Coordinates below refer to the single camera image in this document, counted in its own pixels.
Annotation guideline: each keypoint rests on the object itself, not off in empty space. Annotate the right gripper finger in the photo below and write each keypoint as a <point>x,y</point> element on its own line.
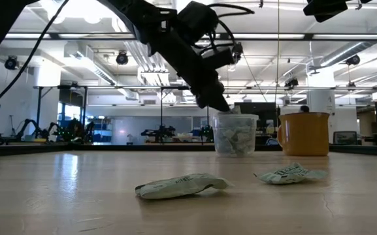
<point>325,9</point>

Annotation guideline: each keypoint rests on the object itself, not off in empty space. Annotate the person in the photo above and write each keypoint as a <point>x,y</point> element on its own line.
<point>304,109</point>

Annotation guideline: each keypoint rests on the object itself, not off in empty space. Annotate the clear plastic cup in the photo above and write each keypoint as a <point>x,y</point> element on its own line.
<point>235,130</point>

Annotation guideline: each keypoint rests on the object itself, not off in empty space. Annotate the long linear ceiling light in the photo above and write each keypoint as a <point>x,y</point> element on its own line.
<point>273,36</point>

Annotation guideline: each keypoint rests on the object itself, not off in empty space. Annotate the black ceiling-mounted camera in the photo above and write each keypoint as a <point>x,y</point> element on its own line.
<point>352,60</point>
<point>11,63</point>
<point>239,49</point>
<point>291,82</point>
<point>121,58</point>

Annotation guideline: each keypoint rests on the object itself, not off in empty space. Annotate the background black robot arm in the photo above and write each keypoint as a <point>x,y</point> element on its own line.
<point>158,134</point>
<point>74,130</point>
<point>207,134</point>
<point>28,129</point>

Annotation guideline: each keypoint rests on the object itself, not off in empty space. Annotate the silver ventilation duct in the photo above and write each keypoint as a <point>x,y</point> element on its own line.
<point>191,78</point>

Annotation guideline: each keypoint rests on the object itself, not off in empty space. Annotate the white round column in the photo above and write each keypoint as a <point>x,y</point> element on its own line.
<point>320,98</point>

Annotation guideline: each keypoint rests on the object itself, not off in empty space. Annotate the black aluminium table frame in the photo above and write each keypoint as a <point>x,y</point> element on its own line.
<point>77,147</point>

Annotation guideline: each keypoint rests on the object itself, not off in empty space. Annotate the yellow enamel mug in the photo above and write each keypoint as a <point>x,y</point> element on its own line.
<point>305,137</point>

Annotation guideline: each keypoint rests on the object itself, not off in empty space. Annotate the black background station frame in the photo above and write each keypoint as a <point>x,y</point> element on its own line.
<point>39,111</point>
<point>161,114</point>

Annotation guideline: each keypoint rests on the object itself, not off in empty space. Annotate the dark grey office chair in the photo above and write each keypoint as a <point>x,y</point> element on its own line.
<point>345,137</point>

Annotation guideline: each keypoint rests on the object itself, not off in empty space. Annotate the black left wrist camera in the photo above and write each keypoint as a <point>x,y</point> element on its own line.
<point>198,21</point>

